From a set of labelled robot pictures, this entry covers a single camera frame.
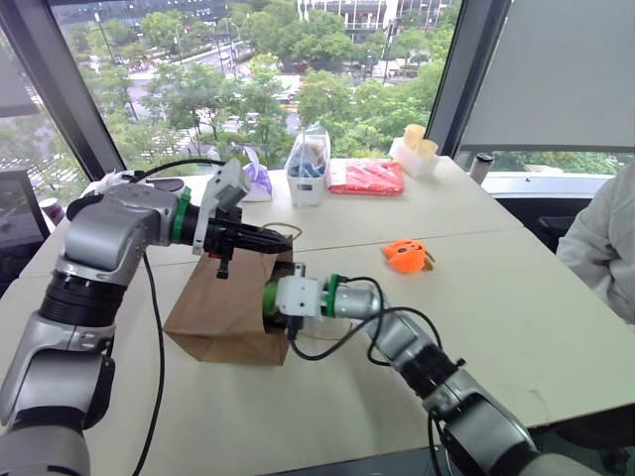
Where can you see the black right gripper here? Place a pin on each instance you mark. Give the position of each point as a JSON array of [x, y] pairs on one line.
[[273, 321]]

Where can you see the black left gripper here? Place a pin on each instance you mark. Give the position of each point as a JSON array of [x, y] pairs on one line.
[[229, 237]]

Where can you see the brown paper bag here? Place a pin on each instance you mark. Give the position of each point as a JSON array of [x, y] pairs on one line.
[[223, 307]]

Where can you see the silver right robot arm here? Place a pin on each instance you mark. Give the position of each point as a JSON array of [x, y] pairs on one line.
[[476, 411]]

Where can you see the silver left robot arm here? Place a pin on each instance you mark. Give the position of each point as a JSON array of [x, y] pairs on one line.
[[109, 223]]

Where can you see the purple plastic bag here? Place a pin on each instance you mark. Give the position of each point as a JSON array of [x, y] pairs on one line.
[[260, 181]]

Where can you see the clear bag with blue items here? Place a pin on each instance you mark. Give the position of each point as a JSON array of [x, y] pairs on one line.
[[308, 156]]

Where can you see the orange plush toy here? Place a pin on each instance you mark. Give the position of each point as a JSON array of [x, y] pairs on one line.
[[407, 255]]

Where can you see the white plastic storage bin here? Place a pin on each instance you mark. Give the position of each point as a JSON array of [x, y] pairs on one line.
[[307, 191]]

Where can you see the red plastic package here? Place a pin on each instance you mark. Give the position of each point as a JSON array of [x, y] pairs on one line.
[[367, 177]]

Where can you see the black rounded object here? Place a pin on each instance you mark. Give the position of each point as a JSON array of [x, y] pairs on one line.
[[167, 185]]

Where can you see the white plastic tray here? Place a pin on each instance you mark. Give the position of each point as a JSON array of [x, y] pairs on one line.
[[414, 163]]

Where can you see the white crumpled cloth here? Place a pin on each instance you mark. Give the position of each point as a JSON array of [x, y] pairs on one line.
[[111, 179]]

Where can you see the yellowish translucent cup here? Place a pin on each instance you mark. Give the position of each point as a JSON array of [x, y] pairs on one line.
[[414, 133], [427, 149]]

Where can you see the red and white can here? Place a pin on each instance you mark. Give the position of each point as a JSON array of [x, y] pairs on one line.
[[52, 210]]

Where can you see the grey tumbler with black lid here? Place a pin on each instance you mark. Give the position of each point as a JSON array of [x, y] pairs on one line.
[[481, 169]]

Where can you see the black office chair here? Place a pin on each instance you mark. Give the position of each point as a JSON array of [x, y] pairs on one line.
[[546, 223]]

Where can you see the grey roller blind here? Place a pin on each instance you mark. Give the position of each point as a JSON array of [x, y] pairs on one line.
[[550, 74]]

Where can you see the person in grey sweater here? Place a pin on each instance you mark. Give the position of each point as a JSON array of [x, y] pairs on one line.
[[602, 248]]

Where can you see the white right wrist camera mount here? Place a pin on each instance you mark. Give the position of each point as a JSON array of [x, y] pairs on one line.
[[300, 297]]

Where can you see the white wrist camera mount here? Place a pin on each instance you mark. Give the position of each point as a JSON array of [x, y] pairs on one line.
[[300, 297], [225, 191]]

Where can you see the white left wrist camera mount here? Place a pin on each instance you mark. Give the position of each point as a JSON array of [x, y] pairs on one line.
[[225, 191]]

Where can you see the dark window frame pillar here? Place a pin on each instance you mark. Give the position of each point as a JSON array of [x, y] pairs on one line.
[[59, 79], [471, 74]]

